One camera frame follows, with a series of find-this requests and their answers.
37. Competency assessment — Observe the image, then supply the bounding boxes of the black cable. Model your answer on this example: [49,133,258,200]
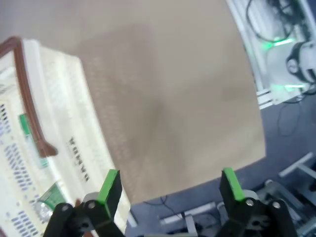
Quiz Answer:
[246,0,307,43]
[277,97,308,136]

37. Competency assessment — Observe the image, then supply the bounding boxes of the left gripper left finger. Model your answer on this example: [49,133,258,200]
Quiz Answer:
[44,169,125,237]

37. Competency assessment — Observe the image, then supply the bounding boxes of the green soda can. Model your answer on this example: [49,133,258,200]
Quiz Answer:
[34,182,67,223]

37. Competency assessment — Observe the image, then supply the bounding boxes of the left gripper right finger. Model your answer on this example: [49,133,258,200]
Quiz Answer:
[217,167,299,237]

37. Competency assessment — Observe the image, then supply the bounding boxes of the white shopping basket brown handles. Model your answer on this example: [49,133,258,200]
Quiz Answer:
[0,36,132,237]

